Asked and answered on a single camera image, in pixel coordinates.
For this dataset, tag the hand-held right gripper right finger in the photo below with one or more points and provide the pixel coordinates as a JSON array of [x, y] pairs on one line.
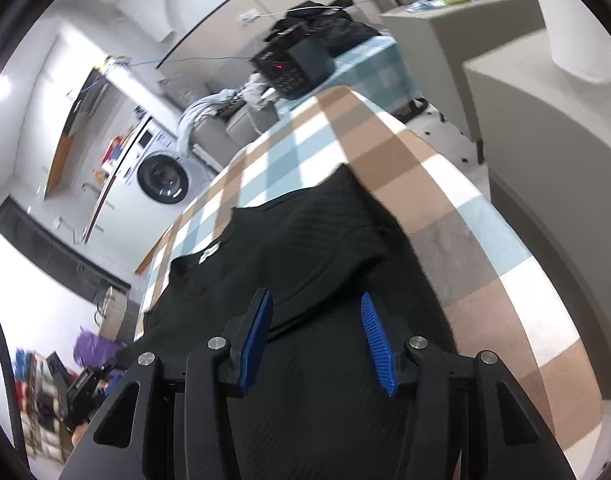
[[378, 345]]

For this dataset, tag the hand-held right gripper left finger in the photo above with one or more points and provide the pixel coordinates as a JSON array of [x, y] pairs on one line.
[[255, 340]]

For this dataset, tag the black knitted sweater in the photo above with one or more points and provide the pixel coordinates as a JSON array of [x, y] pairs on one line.
[[310, 240]]

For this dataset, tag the pile of black clothes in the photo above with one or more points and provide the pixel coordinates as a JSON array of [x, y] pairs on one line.
[[335, 25]]

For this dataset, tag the purple bag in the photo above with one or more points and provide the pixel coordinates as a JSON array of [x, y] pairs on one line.
[[92, 350]]

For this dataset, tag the cluttered storage rack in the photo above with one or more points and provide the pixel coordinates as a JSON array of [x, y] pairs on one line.
[[40, 405]]

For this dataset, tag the grey slatted basket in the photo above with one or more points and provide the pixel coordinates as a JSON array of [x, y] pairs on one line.
[[114, 312]]

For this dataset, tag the checkered tablecloth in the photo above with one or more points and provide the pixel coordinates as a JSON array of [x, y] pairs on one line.
[[485, 280]]

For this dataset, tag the dark glass appliance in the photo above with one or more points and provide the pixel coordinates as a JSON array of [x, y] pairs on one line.
[[50, 250]]

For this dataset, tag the white washing machine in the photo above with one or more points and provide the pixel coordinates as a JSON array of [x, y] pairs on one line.
[[160, 177]]

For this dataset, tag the white kitchen counter cabinet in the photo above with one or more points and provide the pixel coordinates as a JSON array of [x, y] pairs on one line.
[[110, 185]]

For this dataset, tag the grey sofa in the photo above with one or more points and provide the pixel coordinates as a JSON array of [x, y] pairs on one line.
[[240, 125]]

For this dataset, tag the black chair base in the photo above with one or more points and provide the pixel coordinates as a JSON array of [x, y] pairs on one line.
[[410, 110]]

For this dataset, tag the white grey garment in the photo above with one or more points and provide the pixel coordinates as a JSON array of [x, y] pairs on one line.
[[195, 110]]

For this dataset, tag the houndstooth cloth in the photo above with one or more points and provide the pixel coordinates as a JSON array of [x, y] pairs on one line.
[[233, 102]]

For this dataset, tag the white crumpled cloth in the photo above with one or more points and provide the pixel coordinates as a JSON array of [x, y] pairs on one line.
[[263, 91]]

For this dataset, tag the grey curved counter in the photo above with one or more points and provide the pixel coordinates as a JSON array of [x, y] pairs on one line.
[[560, 160]]

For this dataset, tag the black steam iron station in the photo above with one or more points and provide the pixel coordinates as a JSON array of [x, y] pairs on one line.
[[295, 67]]

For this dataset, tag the grey cabinet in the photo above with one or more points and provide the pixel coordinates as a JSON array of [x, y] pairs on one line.
[[425, 35]]

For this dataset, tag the white paper towel roll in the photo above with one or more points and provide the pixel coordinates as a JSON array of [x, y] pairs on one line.
[[575, 25]]

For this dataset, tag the white wall cabinet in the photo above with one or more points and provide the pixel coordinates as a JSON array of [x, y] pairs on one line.
[[75, 110]]

